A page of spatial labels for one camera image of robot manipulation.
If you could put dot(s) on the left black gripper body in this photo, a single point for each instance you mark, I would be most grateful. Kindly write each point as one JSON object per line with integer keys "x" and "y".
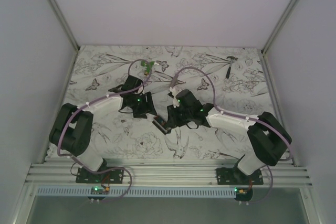
{"x": 139, "y": 105}

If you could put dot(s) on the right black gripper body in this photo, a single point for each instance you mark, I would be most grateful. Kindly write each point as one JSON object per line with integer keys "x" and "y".
{"x": 178, "y": 116}

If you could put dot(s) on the black fuse box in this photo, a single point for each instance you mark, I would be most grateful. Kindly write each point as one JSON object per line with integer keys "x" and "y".
{"x": 162, "y": 125}

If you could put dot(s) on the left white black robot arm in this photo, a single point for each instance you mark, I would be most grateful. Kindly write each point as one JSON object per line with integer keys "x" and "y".
{"x": 71, "y": 131}

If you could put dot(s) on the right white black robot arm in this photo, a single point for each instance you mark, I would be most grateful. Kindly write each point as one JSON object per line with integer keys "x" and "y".
{"x": 267, "y": 137}

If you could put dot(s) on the floral printed table mat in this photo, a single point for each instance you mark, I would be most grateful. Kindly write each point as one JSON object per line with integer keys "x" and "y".
{"x": 203, "y": 69}

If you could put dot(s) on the silver clip with blue knob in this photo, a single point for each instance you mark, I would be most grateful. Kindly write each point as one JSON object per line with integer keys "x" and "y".
{"x": 175, "y": 81}

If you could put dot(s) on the green circuit board connector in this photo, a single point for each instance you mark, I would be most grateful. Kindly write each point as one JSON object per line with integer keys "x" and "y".
{"x": 148, "y": 66}

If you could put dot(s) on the small black hammer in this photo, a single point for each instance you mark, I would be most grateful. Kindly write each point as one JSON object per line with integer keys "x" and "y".
{"x": 232, "y": 59}

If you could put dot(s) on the left controller board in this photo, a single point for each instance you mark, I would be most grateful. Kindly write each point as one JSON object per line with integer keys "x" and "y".
{"x": 98, "y": 193}

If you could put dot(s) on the controller board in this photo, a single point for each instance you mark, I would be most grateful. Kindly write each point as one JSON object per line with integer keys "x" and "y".
{"x": 243, "y": 194}
{"x": 98, "y": 193}

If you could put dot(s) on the right controller board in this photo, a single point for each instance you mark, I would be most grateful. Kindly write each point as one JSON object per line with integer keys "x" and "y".
{"x": 243, "y": 194}

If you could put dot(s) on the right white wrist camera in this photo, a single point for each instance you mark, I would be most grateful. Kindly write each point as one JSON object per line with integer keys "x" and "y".
{"x": 173, "y": 94}

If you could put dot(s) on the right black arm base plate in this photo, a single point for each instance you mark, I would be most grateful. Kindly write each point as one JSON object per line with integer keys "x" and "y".
{"x": 233, "y": 176}

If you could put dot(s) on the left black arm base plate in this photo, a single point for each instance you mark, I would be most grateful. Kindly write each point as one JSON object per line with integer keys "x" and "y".
{"x": 112, "y": 177}

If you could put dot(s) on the aluminium mounting rail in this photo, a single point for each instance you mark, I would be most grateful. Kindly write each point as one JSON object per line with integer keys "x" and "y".
{"x": 58, "y": 171}

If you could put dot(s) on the slotted grey cable duct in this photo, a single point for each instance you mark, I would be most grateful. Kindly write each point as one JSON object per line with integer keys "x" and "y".
{"x": 169, "y": 192}

